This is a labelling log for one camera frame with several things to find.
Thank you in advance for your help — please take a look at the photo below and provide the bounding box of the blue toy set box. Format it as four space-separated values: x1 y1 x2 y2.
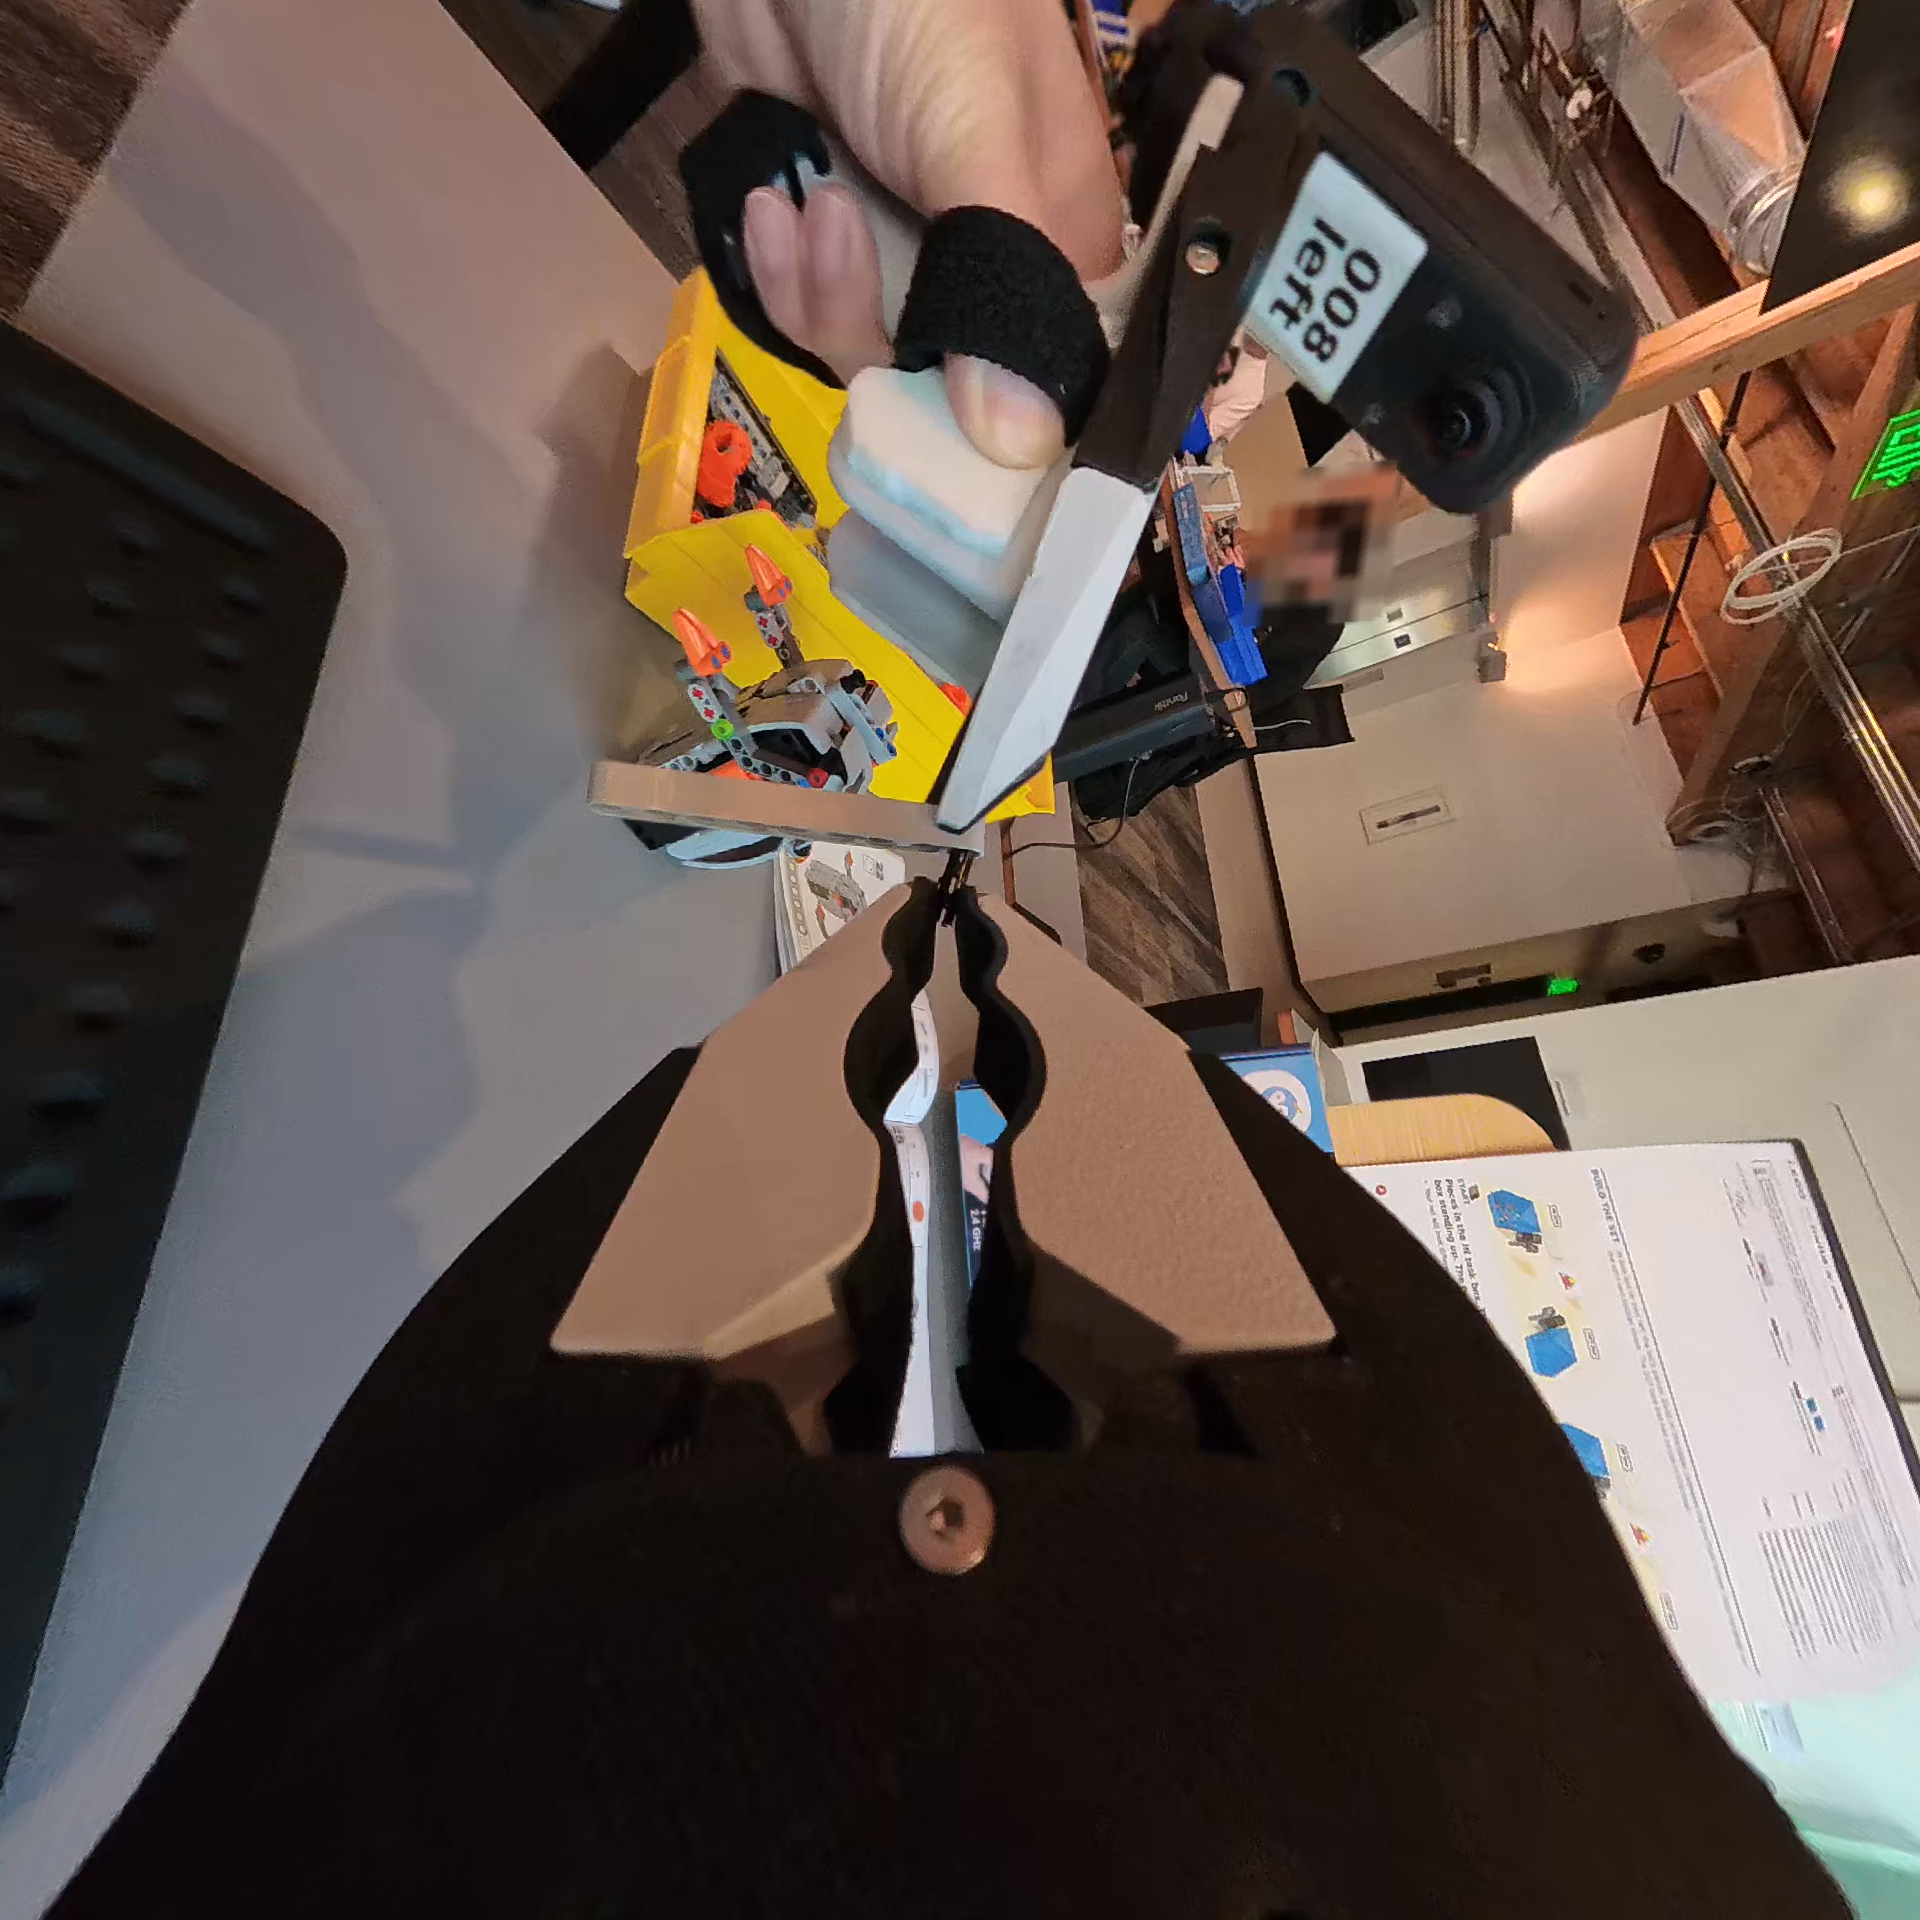
1223 1042 1920 1863

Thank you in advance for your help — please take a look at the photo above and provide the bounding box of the long grey holed beam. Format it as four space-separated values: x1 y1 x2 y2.
588 758 985 858

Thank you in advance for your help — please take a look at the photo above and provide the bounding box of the blue storage bin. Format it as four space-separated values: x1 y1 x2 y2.
1183 555 1269 683

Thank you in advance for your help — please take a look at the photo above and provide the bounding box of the dark computer monitor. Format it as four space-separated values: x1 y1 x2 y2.
1049 667 1360 827

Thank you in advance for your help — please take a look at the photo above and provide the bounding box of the grey orange toy robot model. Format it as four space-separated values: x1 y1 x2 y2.
641 544 902 874

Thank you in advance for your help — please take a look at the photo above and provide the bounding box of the yellow plastic bin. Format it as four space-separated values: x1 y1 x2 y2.
622 271 1057 827

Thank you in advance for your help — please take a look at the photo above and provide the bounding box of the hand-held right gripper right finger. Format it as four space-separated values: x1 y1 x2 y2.
948 882 1340 1455

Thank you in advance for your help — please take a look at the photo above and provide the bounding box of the white cable coil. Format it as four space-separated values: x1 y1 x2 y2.
1716 529 1844 625

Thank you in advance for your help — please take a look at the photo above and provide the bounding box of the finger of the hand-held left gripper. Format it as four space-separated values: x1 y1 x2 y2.
931 463 1163 839

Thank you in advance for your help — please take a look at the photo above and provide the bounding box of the person's left hand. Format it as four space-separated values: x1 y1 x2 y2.
681 0 1127 467

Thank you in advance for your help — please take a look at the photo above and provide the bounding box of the black studded pad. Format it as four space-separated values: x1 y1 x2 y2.
0 322 350 1773

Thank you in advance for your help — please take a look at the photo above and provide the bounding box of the grey desk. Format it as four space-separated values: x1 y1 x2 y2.
0 0 1097 1801

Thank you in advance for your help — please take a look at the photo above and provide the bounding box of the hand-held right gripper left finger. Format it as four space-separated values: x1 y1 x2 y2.
548 882 944 1455

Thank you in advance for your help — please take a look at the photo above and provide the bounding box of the open instruction booklet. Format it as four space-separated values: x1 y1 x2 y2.
772 839 963 1462

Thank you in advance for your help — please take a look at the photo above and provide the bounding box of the green exit sign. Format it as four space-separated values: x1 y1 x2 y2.
1847 382 1920 505

